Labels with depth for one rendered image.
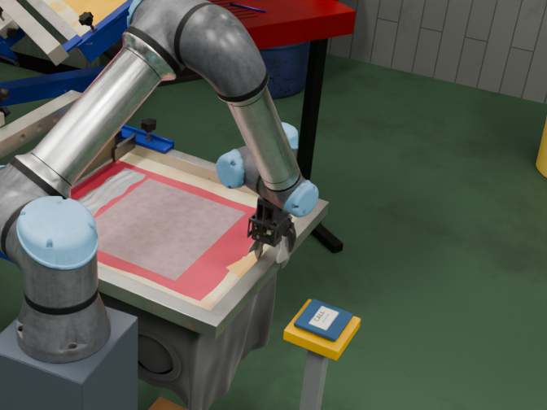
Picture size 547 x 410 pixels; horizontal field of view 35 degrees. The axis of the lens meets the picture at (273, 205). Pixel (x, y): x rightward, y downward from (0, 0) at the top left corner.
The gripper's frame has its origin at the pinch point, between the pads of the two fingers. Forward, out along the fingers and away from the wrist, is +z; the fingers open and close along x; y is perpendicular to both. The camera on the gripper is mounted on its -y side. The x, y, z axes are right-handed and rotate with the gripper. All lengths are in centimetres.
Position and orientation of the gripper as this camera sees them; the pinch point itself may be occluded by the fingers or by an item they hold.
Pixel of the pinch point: (272, 257)
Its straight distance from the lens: 202.2
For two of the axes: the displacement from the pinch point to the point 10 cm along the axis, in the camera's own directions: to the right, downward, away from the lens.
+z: -0.9, 8.4, 5.4
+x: 8.9, 3.1, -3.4
